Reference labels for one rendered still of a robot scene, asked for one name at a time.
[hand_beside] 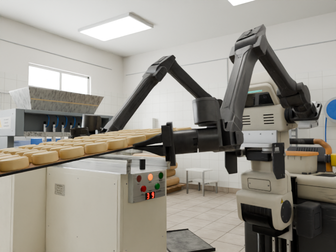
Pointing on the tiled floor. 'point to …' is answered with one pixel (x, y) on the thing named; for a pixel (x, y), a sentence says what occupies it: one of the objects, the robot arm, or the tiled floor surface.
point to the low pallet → (174, 188)
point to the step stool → (200, 179)
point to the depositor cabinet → (23, 211)
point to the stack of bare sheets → (186, 242)
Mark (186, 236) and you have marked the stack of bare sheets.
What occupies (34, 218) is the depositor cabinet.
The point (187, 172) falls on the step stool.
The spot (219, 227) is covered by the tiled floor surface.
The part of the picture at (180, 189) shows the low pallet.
